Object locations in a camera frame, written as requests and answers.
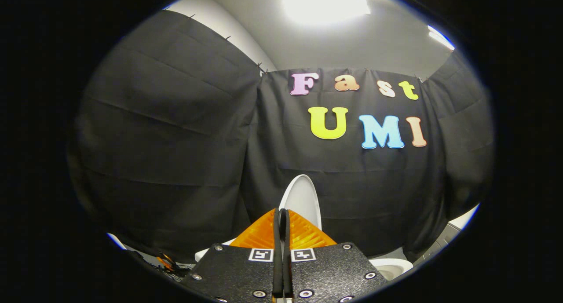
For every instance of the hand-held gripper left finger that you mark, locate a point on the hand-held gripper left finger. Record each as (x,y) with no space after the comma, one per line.
(242,276)

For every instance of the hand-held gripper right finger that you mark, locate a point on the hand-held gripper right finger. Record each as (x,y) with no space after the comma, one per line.
(330,276)

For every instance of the white toilet lid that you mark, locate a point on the white toilet lid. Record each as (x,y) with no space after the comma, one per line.
(303,197)

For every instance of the white toilet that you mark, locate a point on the white toilet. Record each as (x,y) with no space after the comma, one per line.
(391,268)

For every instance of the black backdrop cloth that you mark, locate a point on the black backdrop cloth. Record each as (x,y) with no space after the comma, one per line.
(184,162)

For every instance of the white cabinet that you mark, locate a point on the white cabinet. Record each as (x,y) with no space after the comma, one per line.
(457,228)

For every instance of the small ceiling light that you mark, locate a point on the small ceiling light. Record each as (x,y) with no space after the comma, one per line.
(441,37)

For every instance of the large ceiling light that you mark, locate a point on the large ceiling light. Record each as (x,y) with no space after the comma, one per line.
(323,4)

